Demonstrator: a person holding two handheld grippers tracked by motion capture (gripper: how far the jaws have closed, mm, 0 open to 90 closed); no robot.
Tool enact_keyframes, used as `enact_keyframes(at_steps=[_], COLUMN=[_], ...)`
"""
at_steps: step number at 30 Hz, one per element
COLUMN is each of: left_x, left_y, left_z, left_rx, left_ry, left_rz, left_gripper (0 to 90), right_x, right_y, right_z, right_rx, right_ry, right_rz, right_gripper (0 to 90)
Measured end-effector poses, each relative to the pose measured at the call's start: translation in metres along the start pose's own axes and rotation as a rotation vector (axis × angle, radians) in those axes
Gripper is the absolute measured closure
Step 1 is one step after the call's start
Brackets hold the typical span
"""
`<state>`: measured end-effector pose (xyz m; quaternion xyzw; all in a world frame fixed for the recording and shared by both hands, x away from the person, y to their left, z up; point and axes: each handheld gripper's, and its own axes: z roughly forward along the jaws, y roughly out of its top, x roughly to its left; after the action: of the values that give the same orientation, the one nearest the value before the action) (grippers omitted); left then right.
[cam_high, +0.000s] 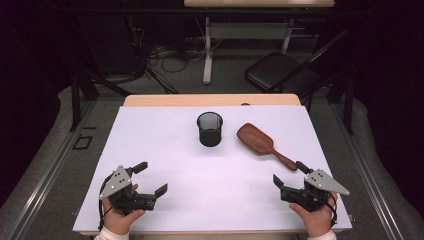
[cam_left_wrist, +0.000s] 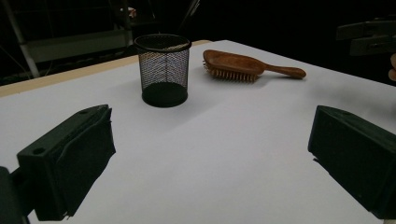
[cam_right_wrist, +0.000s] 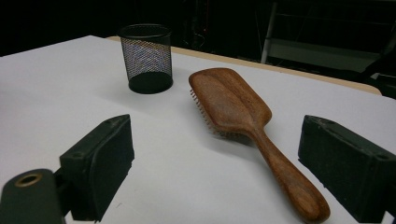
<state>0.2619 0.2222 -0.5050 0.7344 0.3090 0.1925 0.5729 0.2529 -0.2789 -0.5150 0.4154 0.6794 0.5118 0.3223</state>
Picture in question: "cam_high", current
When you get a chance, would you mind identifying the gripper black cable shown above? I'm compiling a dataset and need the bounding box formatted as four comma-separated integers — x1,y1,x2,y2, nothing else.
97,173,115,232
324,193,339,228

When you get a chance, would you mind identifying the person's left hand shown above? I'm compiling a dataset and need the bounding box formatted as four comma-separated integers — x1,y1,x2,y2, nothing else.
102,197,147,235

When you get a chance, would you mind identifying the light wooden table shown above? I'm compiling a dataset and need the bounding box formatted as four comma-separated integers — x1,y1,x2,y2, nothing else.
79,93,346,236

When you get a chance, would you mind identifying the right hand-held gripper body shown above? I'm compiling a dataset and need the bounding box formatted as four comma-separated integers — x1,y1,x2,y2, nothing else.
280,168,351,213

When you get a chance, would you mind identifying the black folding chair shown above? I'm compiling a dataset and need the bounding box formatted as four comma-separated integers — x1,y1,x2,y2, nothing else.
244,29,354,101

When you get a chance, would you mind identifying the black metal stand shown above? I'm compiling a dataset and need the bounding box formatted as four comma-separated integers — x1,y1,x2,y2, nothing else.
68,66,133,133

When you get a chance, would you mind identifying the metal floor rail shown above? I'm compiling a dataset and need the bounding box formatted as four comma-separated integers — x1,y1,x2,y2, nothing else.
328,99,405,240
9,99,98,240

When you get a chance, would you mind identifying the white board sheet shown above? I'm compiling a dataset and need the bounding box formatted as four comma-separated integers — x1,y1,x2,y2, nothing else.
72,105,353,233

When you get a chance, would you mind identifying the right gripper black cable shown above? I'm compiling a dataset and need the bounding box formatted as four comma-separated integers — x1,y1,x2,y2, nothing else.
324,193,339,228

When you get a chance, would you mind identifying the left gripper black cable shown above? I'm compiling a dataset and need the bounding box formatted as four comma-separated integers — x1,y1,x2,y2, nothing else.
97,173,115,232

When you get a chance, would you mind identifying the black mesh pen holder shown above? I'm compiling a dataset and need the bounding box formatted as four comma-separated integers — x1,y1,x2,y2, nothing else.
196,111,224,148

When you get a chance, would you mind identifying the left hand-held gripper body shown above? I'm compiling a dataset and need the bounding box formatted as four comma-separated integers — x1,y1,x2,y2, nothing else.
99,165,158,216

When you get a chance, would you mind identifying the tangle of floor cables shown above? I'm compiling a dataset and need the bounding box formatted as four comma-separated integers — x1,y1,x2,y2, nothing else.
128,16,208,95

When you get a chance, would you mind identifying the person's right hand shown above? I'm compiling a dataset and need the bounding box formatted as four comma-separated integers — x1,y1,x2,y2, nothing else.
288,192,339,238

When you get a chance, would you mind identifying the white-legged desk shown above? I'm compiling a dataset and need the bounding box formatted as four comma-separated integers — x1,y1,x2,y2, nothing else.
183,0,336,85

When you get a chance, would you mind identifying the brown wooden hairbrush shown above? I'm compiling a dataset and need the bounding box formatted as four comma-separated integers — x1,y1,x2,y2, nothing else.
236,122,298,172

